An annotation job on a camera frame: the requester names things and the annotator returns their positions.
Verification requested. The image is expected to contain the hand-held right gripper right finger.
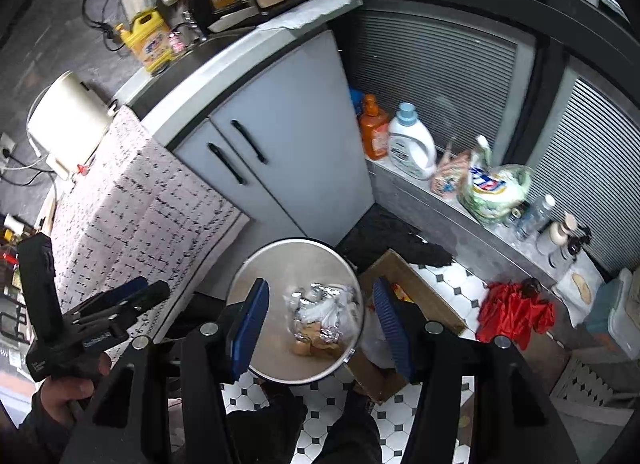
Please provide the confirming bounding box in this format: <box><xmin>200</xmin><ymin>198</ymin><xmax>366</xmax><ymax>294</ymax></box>
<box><xmin>372</xmin><ymin>276</ymin><xmax>581</xmax><ymax>464</ymax></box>

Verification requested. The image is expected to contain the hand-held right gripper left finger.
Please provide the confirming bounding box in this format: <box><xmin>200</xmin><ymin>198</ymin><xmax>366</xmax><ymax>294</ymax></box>
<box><xmin>60</xmin><ymin>278</ymin><xmax>271</xmax><ymax>464</ymax></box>

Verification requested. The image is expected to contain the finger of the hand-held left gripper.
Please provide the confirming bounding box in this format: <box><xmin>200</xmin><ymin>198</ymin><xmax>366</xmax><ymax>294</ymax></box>
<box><xmin>80</xmin><ymin>280</ymin><xmax>172</xmax><ymax>329</ymax></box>
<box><xmin>70</xmin><ymin>276</ymin><xmax>151</xmax><ymax>317</ymax></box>

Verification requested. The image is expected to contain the round metal trash bin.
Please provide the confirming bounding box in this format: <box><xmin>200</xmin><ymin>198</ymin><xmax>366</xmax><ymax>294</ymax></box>
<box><xmin>226</xmin><ymin>238</ymin><xmax>365</xmax><ymax>386</ymax></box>

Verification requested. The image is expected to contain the silver foil wrapper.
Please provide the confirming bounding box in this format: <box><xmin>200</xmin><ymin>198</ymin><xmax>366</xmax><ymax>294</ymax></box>
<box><xmin>284</xmin><ymin>283</ymin><xmax>333</xmax><ymax>327</ymax></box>

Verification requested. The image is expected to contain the person's left forearm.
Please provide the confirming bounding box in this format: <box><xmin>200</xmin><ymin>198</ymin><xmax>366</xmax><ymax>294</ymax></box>
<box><xmin>0</xmin><ymin>389</ymin><xmax>81</xmax><ymax>464</ymax></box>

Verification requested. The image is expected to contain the person's left hand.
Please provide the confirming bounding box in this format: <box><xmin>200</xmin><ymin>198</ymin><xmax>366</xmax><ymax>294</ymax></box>
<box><xmin>30</xmin><ymin>351</ymin><xmax>113</xmax><ymax>427</ymax></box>

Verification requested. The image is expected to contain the thin white plastic bag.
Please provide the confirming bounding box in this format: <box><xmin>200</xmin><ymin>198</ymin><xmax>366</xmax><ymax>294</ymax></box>
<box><xmin>359</xmin><ymin>308</ymin><xmax>397</xmax><ymax>369</ymax></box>

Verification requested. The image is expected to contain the cardboard box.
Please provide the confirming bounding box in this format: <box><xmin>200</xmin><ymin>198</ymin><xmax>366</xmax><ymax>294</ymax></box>
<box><xmin>345</xmin><ymin>249</ymin><xmax>468</xmax><ymax>405</ymax></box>

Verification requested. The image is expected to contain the patterned pale tablecloth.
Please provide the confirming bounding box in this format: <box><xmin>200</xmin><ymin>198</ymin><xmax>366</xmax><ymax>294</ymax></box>
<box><xmin>50</xmin><ymin>104</ymin><xmax>251</xmax><ymax>345</ymax></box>

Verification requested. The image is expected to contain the black cloth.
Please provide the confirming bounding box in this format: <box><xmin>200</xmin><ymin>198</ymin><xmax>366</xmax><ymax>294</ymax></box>
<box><xmin>337</xmin><ymin>209</ymin><xmax>453</xmax><ymax>269</ymax></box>

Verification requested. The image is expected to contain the person's black-socked foot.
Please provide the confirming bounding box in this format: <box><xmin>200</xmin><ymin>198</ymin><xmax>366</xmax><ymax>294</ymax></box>
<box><xmin>319</xmin><ymin>386</ymin><xmax>385</xmax><ymax>464</ymax></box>
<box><xmin>226</xmin><ymin>383</ymin><xmax>309</xmax><ymax>464</ymax></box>

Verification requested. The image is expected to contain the red cloth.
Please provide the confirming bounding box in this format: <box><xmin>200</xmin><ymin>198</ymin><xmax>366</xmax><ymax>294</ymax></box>
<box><xmin>475</xmin><ymin>280</ymin><xmax>557</xmax><ymax>351</ymax></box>

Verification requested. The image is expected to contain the pink printed packet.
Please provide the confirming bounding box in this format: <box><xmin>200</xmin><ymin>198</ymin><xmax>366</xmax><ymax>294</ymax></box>
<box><xmin>431</xmin><ymin>150</ymin><xmax>474</xmax><ymax>203</ymax></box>

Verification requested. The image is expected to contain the green and white plastic bag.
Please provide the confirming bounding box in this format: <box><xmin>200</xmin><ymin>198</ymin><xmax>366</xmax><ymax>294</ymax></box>
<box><xmin>457</xmin><ymin>136</ymin><xmax>534</xmax><ymax>225</ymax></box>

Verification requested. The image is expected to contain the cream air fryer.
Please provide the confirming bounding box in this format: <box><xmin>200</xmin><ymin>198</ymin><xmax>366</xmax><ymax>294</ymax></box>
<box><xmin>26</xmin><ymin>71</ymin><xmax>119</xmax><ymax>181</ymax></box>

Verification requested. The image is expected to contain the clear water bottle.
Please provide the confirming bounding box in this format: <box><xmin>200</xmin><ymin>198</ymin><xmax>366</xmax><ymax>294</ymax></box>
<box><xmin>515</xmin><ymin>194</ymin><xmax>557</xmax><ymax>243</ymax></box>

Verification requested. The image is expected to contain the white laundry detergent bottle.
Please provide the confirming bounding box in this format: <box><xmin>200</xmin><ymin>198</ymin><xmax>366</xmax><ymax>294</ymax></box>
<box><xmin>387</xmin><ymin>102</ymin><xmax>437</xmax><ymax>181</ymax></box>

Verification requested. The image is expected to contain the white round-cap bottle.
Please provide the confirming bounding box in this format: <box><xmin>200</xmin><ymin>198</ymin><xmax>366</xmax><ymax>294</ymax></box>
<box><xmin>537</xmin><ymin>213</ymin><xmax>579</xmax><ymax>255</ymax></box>

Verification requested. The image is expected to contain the white bag with brown print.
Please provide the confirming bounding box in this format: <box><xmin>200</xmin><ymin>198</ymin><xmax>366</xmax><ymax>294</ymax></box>
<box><xmin>555</xmin><ymin>254</ymin><xmax>607</xmax><ymax>331</ymax></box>

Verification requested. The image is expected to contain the white kitchen cabinet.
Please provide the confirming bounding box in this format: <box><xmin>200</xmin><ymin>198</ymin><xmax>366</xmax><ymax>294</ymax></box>
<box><xmin>112</xmin><ymin>0</ymin><xmax>377</xmax><ymax>255</ymax></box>

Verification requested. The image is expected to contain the dark pump bottle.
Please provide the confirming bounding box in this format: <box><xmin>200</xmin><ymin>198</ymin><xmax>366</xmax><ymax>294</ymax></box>
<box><xmin>549</xmin><ymin>226</ymin><xmax>594</xmax><ymax>271</ymax></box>

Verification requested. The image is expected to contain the orange detergent bottle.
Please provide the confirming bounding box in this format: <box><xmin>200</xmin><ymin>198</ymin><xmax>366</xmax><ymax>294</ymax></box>
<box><xmin>357</xmin><ymin>94</ymin><xmax>392</xmax><ymax>161</ymax></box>

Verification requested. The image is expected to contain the teal plastic container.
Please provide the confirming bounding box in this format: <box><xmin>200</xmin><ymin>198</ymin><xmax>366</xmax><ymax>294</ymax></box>
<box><xmin>585</xmin><ymin>268</ymin><xmax>640</xmax><ymax>361</ymax></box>

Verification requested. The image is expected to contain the yellow detergent jug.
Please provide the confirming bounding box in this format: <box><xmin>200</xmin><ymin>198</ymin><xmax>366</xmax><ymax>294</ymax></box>
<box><xmin>115</xmin><ymin>10</ymin><xmax>174</xmax><ymax>75</ymax></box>

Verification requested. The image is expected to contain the grey slatted shutter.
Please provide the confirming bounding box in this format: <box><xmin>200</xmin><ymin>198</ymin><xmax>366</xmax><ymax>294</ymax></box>
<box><xmin>525</xmin><ymin>74</ymin><xmax>640</xmax><ymax>275</ymax></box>
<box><xmin>350</xmin><ymin>11</ymin><xmax>532</xmax><ymax>155</ymax></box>

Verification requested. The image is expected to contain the steel kitchen sink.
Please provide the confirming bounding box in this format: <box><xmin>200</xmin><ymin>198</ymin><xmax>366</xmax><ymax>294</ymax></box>
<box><xmin>187</xmin><ymin>32</ymin><xmax>241</xmax><ymax>62</ymax></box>

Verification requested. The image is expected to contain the steel faucet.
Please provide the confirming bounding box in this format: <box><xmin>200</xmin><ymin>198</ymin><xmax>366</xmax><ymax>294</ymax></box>
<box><xmin>181</xmin><ymin>11</ymin><xmax>209</xmax><ymax>42</ymax></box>

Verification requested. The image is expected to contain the white cloth on counter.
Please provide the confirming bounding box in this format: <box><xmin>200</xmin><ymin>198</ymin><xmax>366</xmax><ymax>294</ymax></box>
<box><xmin>257</xmin><ymin>0</ymin><xmax>364</xmax><ymax>32</ymax></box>

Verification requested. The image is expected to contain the black power cable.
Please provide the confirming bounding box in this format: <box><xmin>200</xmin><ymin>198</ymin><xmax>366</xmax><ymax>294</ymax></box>
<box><xmin>0</xmin><ymin>166</ymin><xmax>57</xmax><ymax>189</ymax></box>

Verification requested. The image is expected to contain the white power cable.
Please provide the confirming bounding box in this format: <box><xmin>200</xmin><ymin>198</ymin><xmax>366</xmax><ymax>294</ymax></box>
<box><xmin>0</xmin><ymin>154</ymin><xmax>57</xmax><ymax>175</ymax></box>

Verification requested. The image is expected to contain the white wall outlet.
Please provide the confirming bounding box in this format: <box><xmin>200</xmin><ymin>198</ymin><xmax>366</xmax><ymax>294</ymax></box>
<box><xmin>0</xmin><ymin>133</ymin><xmax>19</xmax><ymax>165</ymax></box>

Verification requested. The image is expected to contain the black cabinet handle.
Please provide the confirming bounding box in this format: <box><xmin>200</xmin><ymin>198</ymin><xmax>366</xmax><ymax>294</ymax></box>
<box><xmin>206</xmin><ymin>142</ymin><xmax>245</xmax><ymax>185</ymax></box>
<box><xmin>230</xmin><ymin>120</ymin><xmax>268</xmax><ymax>165</ymax></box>

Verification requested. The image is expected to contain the thin black cable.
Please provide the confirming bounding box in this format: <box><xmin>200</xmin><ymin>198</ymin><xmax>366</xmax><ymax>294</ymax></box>
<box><xmin>82</xmin><ymin>0</ymin><xmax>127</xmax><ymax>52</ymax></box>

